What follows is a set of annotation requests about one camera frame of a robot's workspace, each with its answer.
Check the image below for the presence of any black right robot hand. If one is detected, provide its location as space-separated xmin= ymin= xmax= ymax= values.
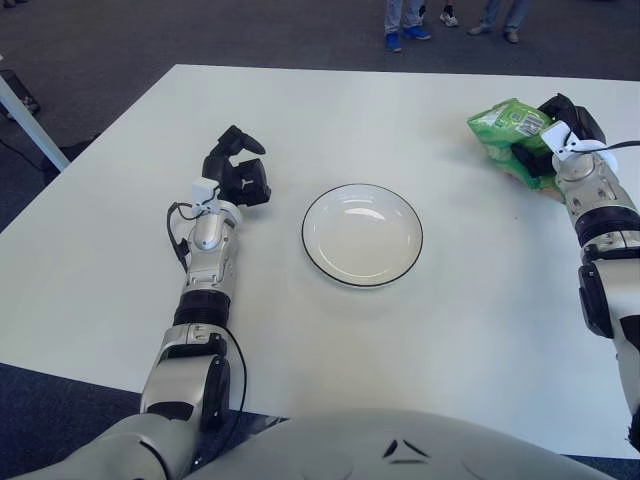
xmin=509 ymin=92 xmax=607 ymax=179

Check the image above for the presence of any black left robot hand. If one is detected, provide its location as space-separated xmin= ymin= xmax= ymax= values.
xmin=202 ymin=125 xmax=274 ymax=207

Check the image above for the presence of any green snack bag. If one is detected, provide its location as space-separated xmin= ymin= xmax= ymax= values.
xmin=466 ymin=98 xmax=566 ymax=204

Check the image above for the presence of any white plate with black rim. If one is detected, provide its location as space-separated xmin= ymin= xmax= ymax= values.
xmin=301 ymin=183 xmax=424 ymax=289

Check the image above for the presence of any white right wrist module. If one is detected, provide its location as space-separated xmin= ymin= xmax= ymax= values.
xmin=539 ymin=121 xmax=574 ymax=156

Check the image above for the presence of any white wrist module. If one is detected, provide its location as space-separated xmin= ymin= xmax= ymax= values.
xmin=539 ymin=121 xmax=574 ymax=156
xmin=192 ymin=177 xmax=221 ymax=209

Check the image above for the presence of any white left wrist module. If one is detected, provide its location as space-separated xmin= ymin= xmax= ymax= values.
xmin=192 ymin=177 xmax=221 ymax=209

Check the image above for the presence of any person with beige shoes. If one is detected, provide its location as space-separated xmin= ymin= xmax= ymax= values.
xmin=467 ymin=0 xmax=531 ymax=45

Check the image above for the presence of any person with blue shoes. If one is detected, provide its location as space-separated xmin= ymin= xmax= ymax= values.
xmin=383 ymin=0 xmax=432 ymax=53

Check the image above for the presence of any white table leg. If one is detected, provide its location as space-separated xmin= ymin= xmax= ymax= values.
xmin=0 ymin=74 xmax=70 ymax=174

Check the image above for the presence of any black object on floor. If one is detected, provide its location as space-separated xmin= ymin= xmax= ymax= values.
xmin=0 ymin=68 xmax=41 ymax=119

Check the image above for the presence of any grey robot torso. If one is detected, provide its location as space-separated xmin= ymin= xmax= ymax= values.
xmin=192 ymin=407 xmax=601 ymax=480

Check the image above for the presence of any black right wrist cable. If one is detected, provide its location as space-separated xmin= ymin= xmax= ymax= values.
xmin=569 ymin=140 xmax=640 ymax=154

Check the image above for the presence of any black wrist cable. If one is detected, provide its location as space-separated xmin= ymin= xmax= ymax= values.
xmin=167 ymin=200 xmax=201 ymax=271
xmin=569 ymin=140 xmax=640 ymax=154

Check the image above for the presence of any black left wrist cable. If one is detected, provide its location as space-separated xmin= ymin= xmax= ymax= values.
xmin=167 ymin=200 xmax=201 ymax=271

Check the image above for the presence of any black left elbow cable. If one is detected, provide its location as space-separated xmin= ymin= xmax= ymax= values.
xmin=219 ymin=329 xmax=249 ymax=419

